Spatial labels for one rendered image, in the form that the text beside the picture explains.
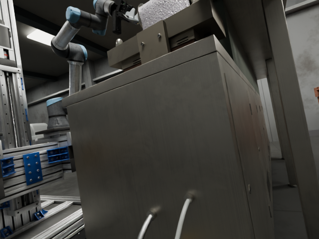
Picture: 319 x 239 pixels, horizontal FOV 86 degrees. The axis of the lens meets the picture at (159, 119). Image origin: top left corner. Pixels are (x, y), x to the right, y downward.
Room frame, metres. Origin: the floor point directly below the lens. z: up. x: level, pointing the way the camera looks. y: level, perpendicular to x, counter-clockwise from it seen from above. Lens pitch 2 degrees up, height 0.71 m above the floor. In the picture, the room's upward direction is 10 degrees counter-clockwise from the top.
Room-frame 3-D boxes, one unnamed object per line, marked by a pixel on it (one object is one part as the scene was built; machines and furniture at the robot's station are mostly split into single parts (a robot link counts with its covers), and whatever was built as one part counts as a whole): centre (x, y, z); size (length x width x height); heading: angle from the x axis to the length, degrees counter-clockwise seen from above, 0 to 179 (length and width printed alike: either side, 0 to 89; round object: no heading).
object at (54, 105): (1.29, 0.75, 0.98); 0.13 x 0.12 x 0.14; 137
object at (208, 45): (1.62, -0.55, 0.88); 2.52 x 0.66 x 0.04; 148
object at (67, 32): (1.06, 0.49, 1.37); 0.49 x 0.11 x 0.12; 47
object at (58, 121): (1.29, 0.75, 0.87); 0.15 x 0.15 x 0.10
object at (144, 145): (1.61, -0.56, 0.43); 2.52 x 0.64 x 0.86; 148
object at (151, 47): (0.52, -0.02, 0.97); 0.10 x 0.03 x 0.11; 58
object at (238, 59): (1.57, -0.88, 1.02); 2.24 x 0.04 x 0.24; 148
